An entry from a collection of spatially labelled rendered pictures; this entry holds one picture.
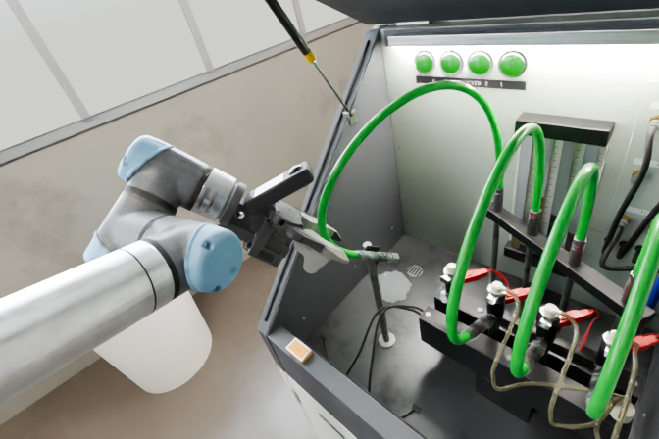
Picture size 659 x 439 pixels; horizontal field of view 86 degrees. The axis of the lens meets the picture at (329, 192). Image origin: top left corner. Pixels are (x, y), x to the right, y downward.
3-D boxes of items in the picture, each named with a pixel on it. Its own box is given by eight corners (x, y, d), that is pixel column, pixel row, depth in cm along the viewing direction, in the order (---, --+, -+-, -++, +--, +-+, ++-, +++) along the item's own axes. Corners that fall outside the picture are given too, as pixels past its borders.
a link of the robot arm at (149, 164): (115, 187, 53) (145, 141, 56) (185, 219, 56) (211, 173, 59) (108, 172, 46) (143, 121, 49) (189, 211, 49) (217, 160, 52)
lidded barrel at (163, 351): (202, 300, 224) (154, 225, 189) (234, 354, 187) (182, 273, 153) (120, 354, 203) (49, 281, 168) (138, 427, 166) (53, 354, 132)
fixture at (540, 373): (422, 358, 80) (418, 317, 72) (444, 325, 86) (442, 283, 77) (606, 474, 58) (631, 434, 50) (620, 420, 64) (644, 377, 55)
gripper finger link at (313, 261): (333, 283, 59) (286, 253, 59) (352, 256, 58) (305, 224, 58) (330, 292, 56) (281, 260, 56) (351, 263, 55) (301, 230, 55)
